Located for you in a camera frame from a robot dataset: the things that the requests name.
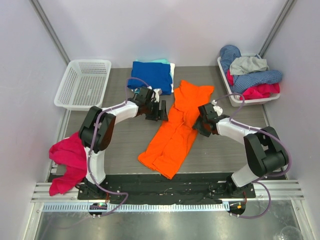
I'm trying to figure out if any orange t-shirt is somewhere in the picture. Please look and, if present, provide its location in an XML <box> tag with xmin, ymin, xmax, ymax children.
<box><xmin>137</xmin><ymin>80</ymin><xmax>215</xmax><ymax>180</ymax></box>

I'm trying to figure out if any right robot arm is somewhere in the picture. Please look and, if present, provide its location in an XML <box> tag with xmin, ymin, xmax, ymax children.
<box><xmin>192</xmin><ymin>103</ymin><xmax>291</xmax><ymax>198</ymax></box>

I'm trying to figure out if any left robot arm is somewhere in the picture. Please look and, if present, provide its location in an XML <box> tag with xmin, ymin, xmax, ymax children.
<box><xmin>78</xmin><ymin>86</ymin><xmax>169</xmax><ymax>200</ymax></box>

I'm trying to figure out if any folded blue t-shirt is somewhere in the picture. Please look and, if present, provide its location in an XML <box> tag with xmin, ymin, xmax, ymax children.
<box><xmin>127</xmin><ymin>61</ymin><xmax>173</xmax><ymax>96</ymax></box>

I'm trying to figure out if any white plastic bin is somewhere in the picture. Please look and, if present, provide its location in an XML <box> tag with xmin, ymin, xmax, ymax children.
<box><xmin>217</xmin><ymin>56</ymin><xmax>281</xmax><ymax>107</ymax></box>

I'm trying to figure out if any folded white t-shirt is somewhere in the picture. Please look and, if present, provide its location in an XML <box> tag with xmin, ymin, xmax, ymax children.
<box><xmin>131</xmin><ymin>62</ymin><xmax>176</xmax><ymax>94</ymax></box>

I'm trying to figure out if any folded teal t-shirt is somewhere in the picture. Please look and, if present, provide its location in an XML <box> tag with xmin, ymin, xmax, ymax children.
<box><xmin>133</xmin><ymin>58</ymin><xmax>169</xmax><ymax>95</ymax></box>

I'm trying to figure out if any pink t-shirt in bin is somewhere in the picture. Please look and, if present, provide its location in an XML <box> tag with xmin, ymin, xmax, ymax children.
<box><xmin>226</xmin><ymin>71</ymin><xmax>280</xmax><ymax>100</ymax></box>

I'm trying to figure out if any white perforated plastic basket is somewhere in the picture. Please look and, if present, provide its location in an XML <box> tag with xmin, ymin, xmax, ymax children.
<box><xmin>54</xmin><ymin>59</ymin><xmax>112</xmax><ymax>111</ymax></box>

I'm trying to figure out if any grey t-shirt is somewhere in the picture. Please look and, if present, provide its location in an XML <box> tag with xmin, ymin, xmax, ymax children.
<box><xmin>229</xmin><ymin>56</ymin><xmax>270</xmax><ymax>76</ymax></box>

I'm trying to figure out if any blue checkered shirt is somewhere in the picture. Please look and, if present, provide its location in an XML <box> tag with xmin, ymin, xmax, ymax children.
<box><xmin>220</xmin><ymin>45</ymin><xmax>283</xmax><ymax>94</ymax></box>

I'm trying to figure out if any pink cloth on table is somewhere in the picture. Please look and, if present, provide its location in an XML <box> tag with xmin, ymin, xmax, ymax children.
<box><xmin>49</xmin><ymin>132</ymin><xmax>87</xmax><ymax>197</ymax></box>

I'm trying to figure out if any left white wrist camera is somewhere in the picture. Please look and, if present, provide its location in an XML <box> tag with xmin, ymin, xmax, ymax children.
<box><xmin>151</xmin><ymin>88</ymin><xmax>162</xmax><ymax>102</ymax></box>

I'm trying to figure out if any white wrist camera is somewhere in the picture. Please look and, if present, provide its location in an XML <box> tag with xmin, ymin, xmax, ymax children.
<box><xmin>151</xmin><ymin>88</ymin><xmax>162</xmax><ymax>102</ymax></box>
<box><xmin>211</xmin><ymin>100</ymin><xmax>223</xmax><ymax>116</ymax></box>

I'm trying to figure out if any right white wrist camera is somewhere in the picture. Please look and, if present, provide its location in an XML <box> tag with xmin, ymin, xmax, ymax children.
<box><xmin>211</xmin><ymin>100</ymin><xmax>223</xmax><ymax>116</ymax></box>

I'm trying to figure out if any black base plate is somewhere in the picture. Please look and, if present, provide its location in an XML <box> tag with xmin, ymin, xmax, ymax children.
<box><xmin>76</xmin><ymin>172</ymin><xmax>256</xmax><ymax>205</ymax></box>

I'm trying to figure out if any white slotted cable duct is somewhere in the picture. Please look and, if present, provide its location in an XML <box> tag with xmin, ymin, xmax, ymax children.
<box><xmin>42</xmin><ymin>202</ymin><xmax>230</xmax><ymax>213</ymax></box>

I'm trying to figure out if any aluminium rail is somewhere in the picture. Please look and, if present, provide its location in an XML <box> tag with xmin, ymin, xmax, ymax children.
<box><xmin>31</xmin><ymin>180</ymin><xmax>305</xmax><ymax>203</ymax></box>

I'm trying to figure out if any left corner metal post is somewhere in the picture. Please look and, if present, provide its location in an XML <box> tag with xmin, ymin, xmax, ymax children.
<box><xmin>29</xmin><ymin>0</ymin><xmax>70</xmax><ymax>64</ymax></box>

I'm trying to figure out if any corner metal post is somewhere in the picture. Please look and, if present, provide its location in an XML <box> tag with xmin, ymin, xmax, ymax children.
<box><xmin>29</xmin><ymin>0</ymin><xmax>70</xmax><ymax>64</ymax></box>
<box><xmin>258</xmin><ymin>0</ymin><xmax>297</xmax><ymax>57</ymax></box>

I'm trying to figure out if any right corner metal post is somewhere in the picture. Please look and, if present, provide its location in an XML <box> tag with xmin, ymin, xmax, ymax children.
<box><xmin>258</xmin><ymin>0</ymin><xmax>297</xmax><ymax>57</ymax></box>

